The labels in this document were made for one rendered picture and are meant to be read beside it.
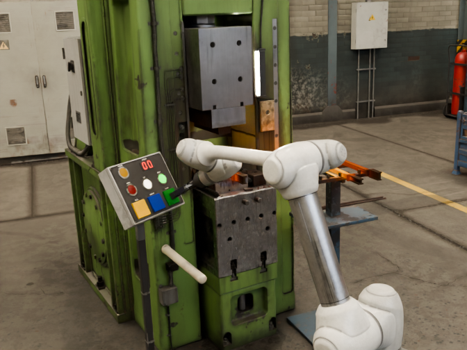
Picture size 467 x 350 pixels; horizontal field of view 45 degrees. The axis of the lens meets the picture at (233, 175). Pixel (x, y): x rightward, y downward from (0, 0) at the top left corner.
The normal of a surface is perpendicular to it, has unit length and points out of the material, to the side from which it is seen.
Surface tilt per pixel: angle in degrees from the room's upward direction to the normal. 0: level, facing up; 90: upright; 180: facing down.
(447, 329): 0
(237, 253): 90
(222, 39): 90
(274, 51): 90
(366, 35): 90
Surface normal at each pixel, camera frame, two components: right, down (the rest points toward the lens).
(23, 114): 0.29, 0.25
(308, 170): 0.61, -0.11
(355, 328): 0.45, -0.26
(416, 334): -0.04, -0.96
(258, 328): 0.49, 0.21
